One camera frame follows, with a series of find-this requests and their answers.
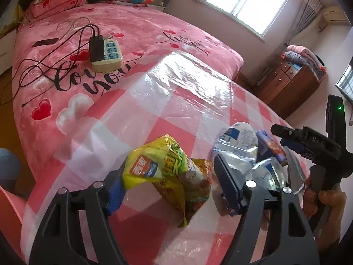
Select crushed clear plastic bottle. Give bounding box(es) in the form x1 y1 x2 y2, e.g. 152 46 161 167
211 121 289 217

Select pink folded quilt pillow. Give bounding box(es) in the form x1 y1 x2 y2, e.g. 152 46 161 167
27 0 86 19

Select brown wooden dresser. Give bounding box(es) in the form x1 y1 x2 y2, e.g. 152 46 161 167
255 58 320 119

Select black charger adapter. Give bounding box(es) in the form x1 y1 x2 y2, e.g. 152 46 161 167
88 35 105 63

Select white bedside cabinet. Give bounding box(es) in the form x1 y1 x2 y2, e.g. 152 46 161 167
0 30 17 75

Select yellow tissue pack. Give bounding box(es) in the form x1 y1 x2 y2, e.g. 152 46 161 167
255 130 287 166

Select white power strip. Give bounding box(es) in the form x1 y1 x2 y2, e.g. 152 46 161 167
91 39 123 74

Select black silver snack bag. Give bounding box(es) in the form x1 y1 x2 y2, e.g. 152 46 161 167
284 146 306 195

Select yellow green noodle wrapper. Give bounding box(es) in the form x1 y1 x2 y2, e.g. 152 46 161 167
122 135 212 227

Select grey curtain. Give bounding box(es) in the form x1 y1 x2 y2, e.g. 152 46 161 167
284 0 324 47

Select folded blankets on dresser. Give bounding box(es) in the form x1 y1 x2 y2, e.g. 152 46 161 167
281 45 327 80

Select wall mounted television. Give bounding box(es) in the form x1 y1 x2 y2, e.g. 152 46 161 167
336 57 353 105

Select pink plastic basin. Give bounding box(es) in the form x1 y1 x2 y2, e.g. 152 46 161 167
0 187 26 261

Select blue cushioned stool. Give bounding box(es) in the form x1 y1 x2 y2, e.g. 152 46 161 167
0 148 22 193

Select person's right hand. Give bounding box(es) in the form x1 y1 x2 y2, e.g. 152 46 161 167
301 176 348 252

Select black phone on bed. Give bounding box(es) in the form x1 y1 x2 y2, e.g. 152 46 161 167
32 38 59 47

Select air conditioner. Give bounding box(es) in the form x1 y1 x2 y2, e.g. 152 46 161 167
317 6 351 32

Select black cables on bed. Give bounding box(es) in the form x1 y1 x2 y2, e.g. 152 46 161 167
0 16 101 108

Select pink bed with blanket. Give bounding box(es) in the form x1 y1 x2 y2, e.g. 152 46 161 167
1 3 244 178

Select red white checkered tablecloth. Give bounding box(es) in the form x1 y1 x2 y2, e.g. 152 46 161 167
21 51 284 264

